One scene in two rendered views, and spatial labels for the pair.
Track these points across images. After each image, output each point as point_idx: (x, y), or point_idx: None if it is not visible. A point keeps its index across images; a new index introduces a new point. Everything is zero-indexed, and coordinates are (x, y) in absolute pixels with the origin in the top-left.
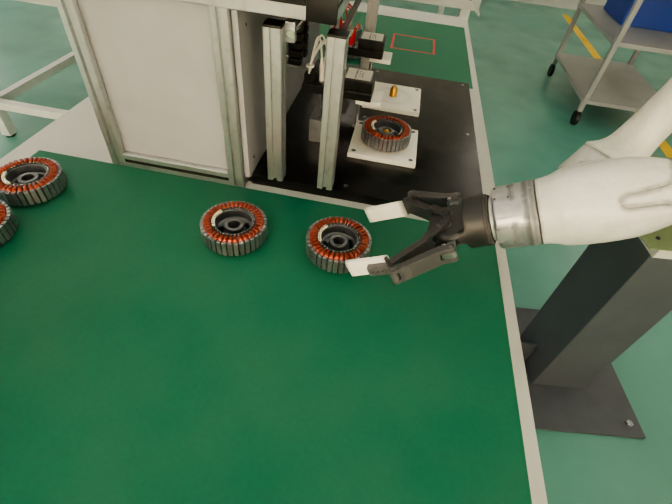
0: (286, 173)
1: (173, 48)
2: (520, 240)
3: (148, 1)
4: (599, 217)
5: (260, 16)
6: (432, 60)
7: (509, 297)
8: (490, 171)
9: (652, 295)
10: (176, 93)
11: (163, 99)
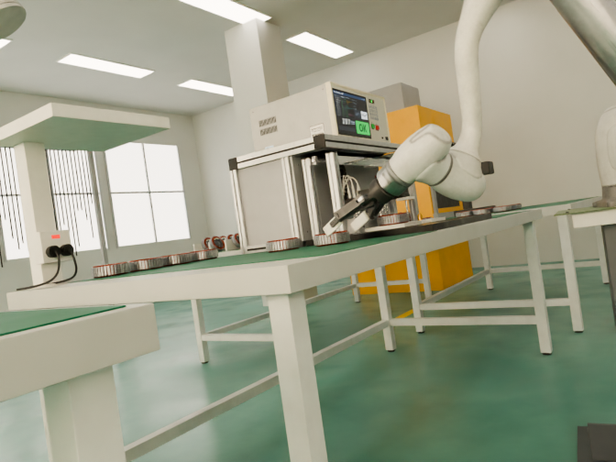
0: None
1: (269, 182)
2: (389, 180)
3: (261, 166)
4: (405, 150)
5: None
6: None
7: (420, 235)
8: (466, 225)
9: None
10: (270, 203)
11: (265, 209)
